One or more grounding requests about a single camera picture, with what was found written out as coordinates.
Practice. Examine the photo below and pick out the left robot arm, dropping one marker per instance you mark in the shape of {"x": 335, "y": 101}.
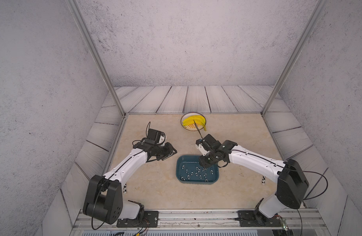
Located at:
{"x": 104, "y": 197}

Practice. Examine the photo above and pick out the yellow banana bunch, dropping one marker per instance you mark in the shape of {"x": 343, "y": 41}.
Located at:
{"x": 194, "y": 121}

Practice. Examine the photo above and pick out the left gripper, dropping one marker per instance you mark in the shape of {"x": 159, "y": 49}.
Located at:
{"x": 169, "y": 151}

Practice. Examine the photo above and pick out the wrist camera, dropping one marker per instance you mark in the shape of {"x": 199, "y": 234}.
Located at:
{"x": 155, "y": 137}
{"x": 207, "y": 144}

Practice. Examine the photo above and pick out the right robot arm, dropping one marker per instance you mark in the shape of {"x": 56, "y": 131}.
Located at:
{"x": 291, "y": 181}

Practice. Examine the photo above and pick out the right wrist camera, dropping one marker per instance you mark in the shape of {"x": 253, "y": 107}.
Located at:
{"x": 207, "y": 144}

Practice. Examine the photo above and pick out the frame post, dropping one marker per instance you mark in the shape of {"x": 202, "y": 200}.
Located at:
{"x": 73, "y": 6}
{"x": 307, "y": 31}

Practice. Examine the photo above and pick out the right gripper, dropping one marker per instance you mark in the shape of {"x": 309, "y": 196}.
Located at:
{"x": 203, "y": 163}

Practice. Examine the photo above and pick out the round patterned plate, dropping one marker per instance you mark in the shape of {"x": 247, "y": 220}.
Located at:
{"x": 193, "y": 121}

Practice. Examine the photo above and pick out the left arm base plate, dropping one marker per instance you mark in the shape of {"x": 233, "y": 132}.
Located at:
{"x": 145, "y": 219}

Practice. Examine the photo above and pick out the aluminium mounting rail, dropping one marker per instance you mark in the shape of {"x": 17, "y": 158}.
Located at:
{"x": 209, "y": 222}

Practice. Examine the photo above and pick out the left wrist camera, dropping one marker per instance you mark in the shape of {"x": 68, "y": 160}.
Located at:
{"x": 155, "y": 137}

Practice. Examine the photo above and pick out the left frame post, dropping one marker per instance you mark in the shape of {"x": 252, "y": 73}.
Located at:
{"x": 73, "y": 6}

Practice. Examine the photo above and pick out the right frame post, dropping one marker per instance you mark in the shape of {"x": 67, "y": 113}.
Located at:
{"x": 307, "y": 31}

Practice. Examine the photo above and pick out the teal plastic storage box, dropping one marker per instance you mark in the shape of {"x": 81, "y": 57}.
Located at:
{"x": 189, "y": 170}

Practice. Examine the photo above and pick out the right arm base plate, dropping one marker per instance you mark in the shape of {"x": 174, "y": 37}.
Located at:
{"x": 252, "y": 218}

